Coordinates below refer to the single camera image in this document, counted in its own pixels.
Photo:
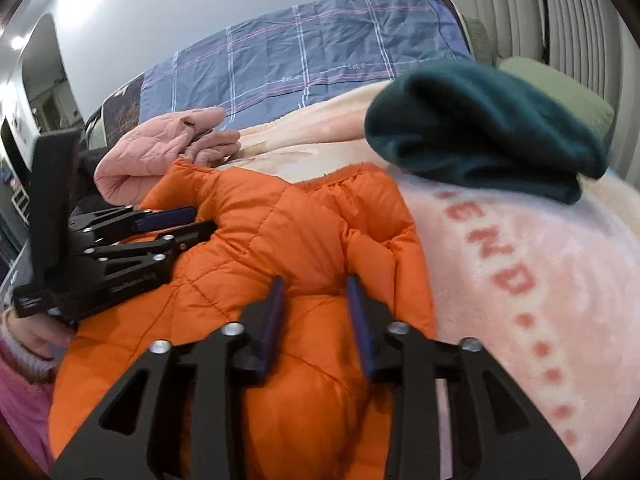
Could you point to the pink printed blanket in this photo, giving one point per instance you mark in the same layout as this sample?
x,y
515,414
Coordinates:
x,y
500,270

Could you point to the person's left hand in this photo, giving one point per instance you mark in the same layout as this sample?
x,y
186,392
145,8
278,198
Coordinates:
x,y
40,332

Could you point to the dark plant-print pillow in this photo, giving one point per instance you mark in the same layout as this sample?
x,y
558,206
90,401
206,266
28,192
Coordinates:
x,y
117,105

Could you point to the blue plaid bedsheet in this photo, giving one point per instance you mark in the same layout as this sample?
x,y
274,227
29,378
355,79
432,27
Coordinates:
x,y
310,55

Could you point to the pink quilted jacket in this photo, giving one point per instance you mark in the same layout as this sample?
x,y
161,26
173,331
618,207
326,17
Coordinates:
x,y
150,152

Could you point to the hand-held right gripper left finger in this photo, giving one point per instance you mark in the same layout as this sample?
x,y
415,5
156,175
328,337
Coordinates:
x,y
272,322

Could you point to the grey pleated curtain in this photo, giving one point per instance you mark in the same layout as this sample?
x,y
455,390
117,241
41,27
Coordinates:
x,y
565,5

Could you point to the dark green sweater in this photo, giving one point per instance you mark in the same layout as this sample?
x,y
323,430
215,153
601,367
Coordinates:
x,y
480,125

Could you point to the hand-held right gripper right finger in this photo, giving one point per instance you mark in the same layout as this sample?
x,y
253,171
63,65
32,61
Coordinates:
x,y
361,325

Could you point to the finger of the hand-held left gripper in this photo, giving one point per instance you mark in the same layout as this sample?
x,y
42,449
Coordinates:
x,y
150,252
167,216

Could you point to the light green cushion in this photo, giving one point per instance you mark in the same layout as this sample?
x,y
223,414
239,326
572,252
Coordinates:
x,y
560,90

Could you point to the orange puffer jacket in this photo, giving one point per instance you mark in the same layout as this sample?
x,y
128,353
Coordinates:
x,y
280,230

